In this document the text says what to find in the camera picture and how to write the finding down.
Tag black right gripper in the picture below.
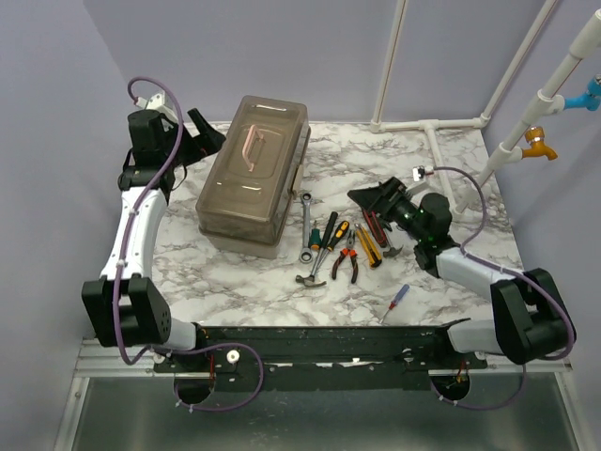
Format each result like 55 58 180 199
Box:
348 178 427 244

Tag red black utility knife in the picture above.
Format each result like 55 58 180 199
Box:
368 227 388 249

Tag yellow utility knife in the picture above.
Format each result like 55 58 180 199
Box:
355 224 382 269

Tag orange black pliers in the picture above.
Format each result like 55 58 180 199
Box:
331 228 360 285

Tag beige plastic tool box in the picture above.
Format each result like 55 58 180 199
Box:
195 95 311 259

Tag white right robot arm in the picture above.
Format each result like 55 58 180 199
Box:
347 178 576 368

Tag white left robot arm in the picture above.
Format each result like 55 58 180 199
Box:
81 109 225 371

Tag black yellow screwdriver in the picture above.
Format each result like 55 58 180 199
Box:
326 221 349 252

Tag yellow plastic faucet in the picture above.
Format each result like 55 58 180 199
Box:
522 126 558 161

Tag blue plastic faucet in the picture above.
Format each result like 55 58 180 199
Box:
563 73 601 112

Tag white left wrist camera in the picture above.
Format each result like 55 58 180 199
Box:
134 91 177 121

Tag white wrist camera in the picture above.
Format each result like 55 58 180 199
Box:
407 165 435 197
134 91 177 121

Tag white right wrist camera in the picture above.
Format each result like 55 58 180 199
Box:
407 165 435 197

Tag green handle screwdriver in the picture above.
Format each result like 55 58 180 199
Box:
309 226 322 250

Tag blue handle small screwdriver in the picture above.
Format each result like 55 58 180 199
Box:
379 284 410 324

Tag black handle claw hammer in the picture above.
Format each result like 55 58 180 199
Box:
296 211 339 288

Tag black metal base frame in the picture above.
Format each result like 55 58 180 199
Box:
154 326 487 392

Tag white pvc pipe frame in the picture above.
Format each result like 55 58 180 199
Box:
369 0 601 212

